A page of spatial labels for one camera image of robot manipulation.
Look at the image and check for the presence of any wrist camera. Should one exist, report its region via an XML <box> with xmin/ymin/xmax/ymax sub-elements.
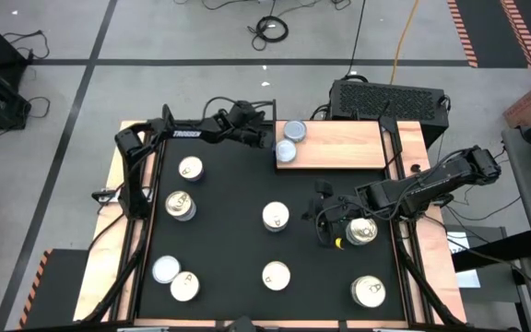
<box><xmin>315</xmin><ymin>179</ymin><xmax>335</xmax><ymax>198</ymax></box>
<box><xmin>228</xmin><ymin>100</ymin><xmax>258</xmax><ymax>124</ymax></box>

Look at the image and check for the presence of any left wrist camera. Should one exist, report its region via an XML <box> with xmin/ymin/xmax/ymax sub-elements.
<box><xmin>228</xmin><ymin>100</ymin><xmax>258</xmax><ymax>124</ymax></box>

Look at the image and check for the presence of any white paper sheet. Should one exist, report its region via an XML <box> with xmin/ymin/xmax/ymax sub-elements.
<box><xmin>447</xmin><ymin>230</ymin><xmax>481</xmax><ymax>290</ymax></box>

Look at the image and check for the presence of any wooden shelf board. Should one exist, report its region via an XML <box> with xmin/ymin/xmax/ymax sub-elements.
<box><xmin>274</xmin><ymin>119</ymin><xmax>388</xmax><ymax>171</ymax></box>

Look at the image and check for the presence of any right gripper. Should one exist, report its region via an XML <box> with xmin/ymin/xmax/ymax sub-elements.
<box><xmin>301</xmin><ymin>193</ymin><xmax>366</xmax><ymax>231</ymax></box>

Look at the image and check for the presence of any black perforated computer case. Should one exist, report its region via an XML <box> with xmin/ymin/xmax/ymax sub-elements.
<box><xmin>328</xmin><ymin>77</ymin><xmax>451</xmax><ymax>149</ymax></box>

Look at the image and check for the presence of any coiled black cable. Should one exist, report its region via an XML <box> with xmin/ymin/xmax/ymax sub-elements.
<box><xmin>246</xmin><ymin>15</ymin><xmax>290</xmax><ymax>52</ymax></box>

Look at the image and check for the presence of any green label tuna can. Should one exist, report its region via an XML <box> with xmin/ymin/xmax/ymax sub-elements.
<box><xmin>151</xmin><ymin>255</ymin><xmax>183</xmax><ymax>286</ymax></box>
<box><xmin>274</xmin><ymin>138</ymin><xmax>299</xmax><ymax>164</ymax></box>
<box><xmin>282</xmin><ymin>119</ymin><xmax>308</xmax><ymax>143</ymax></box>

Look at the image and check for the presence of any black table mat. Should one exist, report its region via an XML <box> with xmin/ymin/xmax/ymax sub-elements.
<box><xmin>136</xmin><ymin>123</ymin><xmax>408</xmax><ymax>323</ymax></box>

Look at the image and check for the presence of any grey side table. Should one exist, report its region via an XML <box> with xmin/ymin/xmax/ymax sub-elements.
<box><xmin>500</xmin><ymin>127</ymin><xmax>531</xmax><ymax>332</ymax></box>

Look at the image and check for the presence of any black stand leg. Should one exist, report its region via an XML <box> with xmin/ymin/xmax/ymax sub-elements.
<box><xmin>452</xmin><ymin>229</ymin><xmax>531</xmax><ymax>273</ymax></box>

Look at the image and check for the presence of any black hanging cable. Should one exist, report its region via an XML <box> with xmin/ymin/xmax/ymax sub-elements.
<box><xmin>346</xmin><ymin>0</ymin><xmax>368</xmax><ymax>79</ymax></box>

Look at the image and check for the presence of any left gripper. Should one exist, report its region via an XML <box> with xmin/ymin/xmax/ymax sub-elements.
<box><xmin>230</xmin><ymin>120</ymin><xmax>277</xmax><ymax>150</ymax></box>

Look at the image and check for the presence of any yellow hanging cable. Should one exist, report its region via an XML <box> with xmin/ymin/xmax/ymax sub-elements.
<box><xmin>389</xmin><ymin>0</ymin><xmax>421</xmax><ymax>86</ymax></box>

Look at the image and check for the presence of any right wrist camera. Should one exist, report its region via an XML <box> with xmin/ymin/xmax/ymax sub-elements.
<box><xmin>315</xmin><ymin>179</ymin><xmax>335</xmax><ymax>198</ymax></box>

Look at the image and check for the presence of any blue label salmon can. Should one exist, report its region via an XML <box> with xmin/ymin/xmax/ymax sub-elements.
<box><xmin>350</xmin><ymin>275</ymin><xmax>387</xmax><ymax>309</ymax></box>
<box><xmin>170</xmin><ymin>270</ymin><xmax>201</xmax><ymax>303</ymax></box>
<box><xmin>345</xmin><ymin>216</ymin><xmax>379</xmax><ymax>246</ymax></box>
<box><xmin>261</xmin><ymin>261</ymin><xmax>291</xmax><ymax>292</ymax></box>
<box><xmin>261</xmin><ymin>200</ymin><xmax>291</xmax><ymax>233</ymax></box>
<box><xmin>177</xmin><ymin>155</ymin><xmax>206</xmax><ymax>183</ymax></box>
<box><xmin>164</xmin><ymin>190</ymin><xmax>198</xmax><ymax>223</ymax></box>

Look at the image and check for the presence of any black mat orange striped edge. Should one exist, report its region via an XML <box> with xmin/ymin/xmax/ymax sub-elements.
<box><xmin>18</xmin><ymin>248</ymin><xmax>90</xmax><ymax>331</ymax></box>
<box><xmin>447</xmin><ymin>0</ymin><xmax>531</xmax><ymax>70</ymax></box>

